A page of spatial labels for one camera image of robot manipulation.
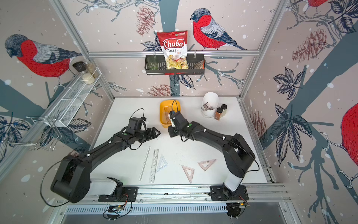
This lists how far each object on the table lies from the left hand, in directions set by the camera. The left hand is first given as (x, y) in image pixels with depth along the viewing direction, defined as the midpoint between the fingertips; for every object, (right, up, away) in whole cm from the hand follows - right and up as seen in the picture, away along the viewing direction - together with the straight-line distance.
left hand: (158, 131), depth 86 cm
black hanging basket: (-4, +44, +6) cm, 44 cm away
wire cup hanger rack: (-53, +4, -20) cm, 56 cm away
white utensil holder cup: (+38, +21, +15) cm, 46 cm away
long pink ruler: (+3, +13, +25) cm, 29 cm away
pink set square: (+33, -19, -1) cm, 38 cm away
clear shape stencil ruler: (-3, -21, -3) cm, 21 cm away
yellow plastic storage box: (+10, +17, +30) cm, 36 cm away
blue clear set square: (+2, -17, 0) cm, 17 cm away
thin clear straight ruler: (-8, -19, -2) cm, 21 cm away
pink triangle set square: (+19, -26, -7) cm, 33 cm away
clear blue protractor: (+4, +6, +18) cm, 19 cm away
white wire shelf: (-49, +14, -13) cm, 52 cm away
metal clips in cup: (+33, +15, +17) cm, 40 cm away
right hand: (+7, +1, 0) cm, 7 cm away
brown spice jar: (+42, +11, +15) cm, 45 cm away
